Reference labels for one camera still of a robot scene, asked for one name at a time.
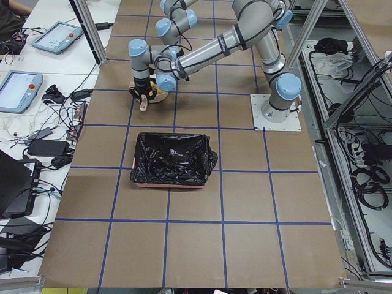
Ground blue teach pendant near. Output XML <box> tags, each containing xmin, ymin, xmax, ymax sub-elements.
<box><xmin>1</xmin><ymin>70</ymin><xmax>43</xmax><ymax>114</ymax></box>

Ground coiled black cables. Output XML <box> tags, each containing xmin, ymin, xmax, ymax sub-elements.
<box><xmin>350</xmin><ymin>167</ymin><xmax>390</xmax><ymax>212</ymax></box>

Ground white crumpled cloth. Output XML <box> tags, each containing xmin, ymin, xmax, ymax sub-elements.
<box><xmin>315</xmin><ymin>53</ymin><xmax>353</xmax><ymax>78</ymax></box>

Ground pink bin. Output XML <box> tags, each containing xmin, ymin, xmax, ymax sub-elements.
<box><xmin>130</xmin><ymin>157</ymin><xmax>205</xmax><ymax>191</ymax></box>

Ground black cloth bundle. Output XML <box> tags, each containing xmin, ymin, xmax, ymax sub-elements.
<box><xmin>314</xmin><ymin>37</ymin><xmax>348</xmax><ymax>55</ymax></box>

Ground blue teach pendant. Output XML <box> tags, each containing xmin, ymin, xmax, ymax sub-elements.
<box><xmin>32</xmin><ymin>22</ymin><xmax>83</xmax><ymax>55</ymax></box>
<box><xmin>1</xmin><ymin>70</ymin><xmax>43</xmax><ymax>114</ymax></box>

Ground blue teach pendant far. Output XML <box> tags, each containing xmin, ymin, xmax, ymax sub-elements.
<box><xmin>32</xmin><ymin>22</ymin><xmax>83</xmax><ymax>55</ymax></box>

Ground aluminium frame post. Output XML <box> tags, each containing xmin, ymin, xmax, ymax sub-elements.
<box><xmin>69</xmin><ymin>0</ymin><xmax>107</xmax><ymax>66</ymax></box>

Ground black laptop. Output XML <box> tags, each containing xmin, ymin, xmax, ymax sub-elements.
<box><xmin>1</xmin><ymin>151</ymin><xmax>41</xmax><ymax>219</ymax></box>

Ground beige plastic dustpan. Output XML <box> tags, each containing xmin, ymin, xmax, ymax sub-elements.
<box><xmin>129</xmin><ymin>80</ymin><xmax>168</xmax><ymax>112</ymax></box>

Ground black trash bag liner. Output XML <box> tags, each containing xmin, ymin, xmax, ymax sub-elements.
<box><xmin>130</xmin><ymin>132</ymin><xmax>218</xmax><ymax>186</ymax></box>

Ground black power adapter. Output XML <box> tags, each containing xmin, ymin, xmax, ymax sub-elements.
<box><xmin>27</xmin><ymin>140</ymin><xmax>70</xmax><ymax>157</ymax></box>

